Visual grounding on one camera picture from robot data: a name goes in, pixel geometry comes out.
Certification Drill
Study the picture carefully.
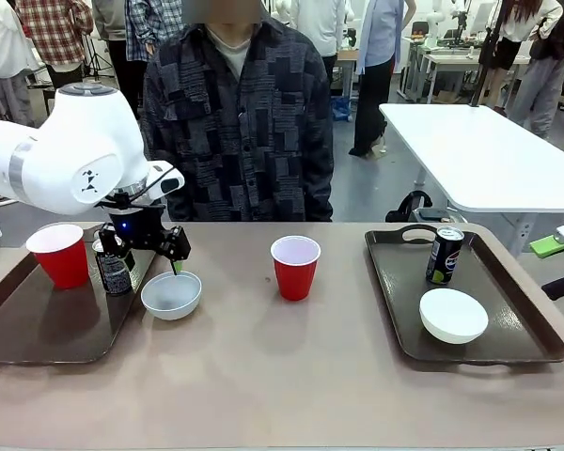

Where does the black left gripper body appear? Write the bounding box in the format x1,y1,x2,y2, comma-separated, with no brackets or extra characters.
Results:
106,205,171,251

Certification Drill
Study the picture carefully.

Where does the black Pepsi can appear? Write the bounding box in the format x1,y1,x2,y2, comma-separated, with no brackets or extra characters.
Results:
425,225,465,287
91,237,135,298

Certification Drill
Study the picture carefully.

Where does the white bowl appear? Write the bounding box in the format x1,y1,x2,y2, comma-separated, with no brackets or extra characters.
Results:
418,288,490,347
140,271,203,322

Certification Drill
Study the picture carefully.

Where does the red plastic cup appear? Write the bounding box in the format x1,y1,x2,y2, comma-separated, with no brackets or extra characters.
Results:
25,224,90,290
270,236,321,303

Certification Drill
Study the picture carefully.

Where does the brown plastic tray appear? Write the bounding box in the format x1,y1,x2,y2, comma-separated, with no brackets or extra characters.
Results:
364,224,564,367
0,224,162,365

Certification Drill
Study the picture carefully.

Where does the white background table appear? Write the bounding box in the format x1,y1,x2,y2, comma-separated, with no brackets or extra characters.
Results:
378,102,564,258

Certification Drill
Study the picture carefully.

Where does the person in patchwork shirt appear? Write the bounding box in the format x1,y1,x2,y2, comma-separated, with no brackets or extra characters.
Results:
139,0,336,224

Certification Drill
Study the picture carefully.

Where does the black wheeled cart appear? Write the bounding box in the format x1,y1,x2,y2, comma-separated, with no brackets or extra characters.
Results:
385,191,469,225

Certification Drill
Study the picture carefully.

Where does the bystander in grey trousers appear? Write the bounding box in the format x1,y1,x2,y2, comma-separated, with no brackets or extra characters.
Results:
506,0,564,140

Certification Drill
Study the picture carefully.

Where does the bystander in dark trousers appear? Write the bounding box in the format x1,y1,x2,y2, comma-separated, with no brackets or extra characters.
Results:
91,0,145,121

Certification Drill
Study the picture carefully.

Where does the black stand pole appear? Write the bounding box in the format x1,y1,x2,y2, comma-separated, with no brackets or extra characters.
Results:
469,0,505,109

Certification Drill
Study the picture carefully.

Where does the bystander in black skirt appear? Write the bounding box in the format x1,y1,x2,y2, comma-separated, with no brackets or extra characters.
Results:
491,0,564,110

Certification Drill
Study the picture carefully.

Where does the bystander in blue plaid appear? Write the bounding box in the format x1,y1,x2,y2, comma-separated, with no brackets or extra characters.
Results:
124,0,192,63

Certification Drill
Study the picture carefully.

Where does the bystander in red plaid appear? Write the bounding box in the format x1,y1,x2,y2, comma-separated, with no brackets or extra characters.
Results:
14,0,96,93

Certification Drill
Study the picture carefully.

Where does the blue bin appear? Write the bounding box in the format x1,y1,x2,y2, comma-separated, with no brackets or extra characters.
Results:
331,97,354,124

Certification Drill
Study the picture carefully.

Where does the bystander in white top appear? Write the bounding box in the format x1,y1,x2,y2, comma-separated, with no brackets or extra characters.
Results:
0,0,39,129

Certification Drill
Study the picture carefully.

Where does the bystander in light blue shirt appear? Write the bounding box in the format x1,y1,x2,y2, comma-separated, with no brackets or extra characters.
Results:
348,0,402,160

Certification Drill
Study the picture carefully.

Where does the bystander in white shirt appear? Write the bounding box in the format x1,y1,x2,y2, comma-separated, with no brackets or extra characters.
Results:
289,0,342,98

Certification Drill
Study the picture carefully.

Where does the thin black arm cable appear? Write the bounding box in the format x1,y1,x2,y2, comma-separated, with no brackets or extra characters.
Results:
96,166,176,210

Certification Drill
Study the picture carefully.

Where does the black camera tripod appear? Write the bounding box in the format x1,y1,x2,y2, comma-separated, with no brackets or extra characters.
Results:
82,35,105,84

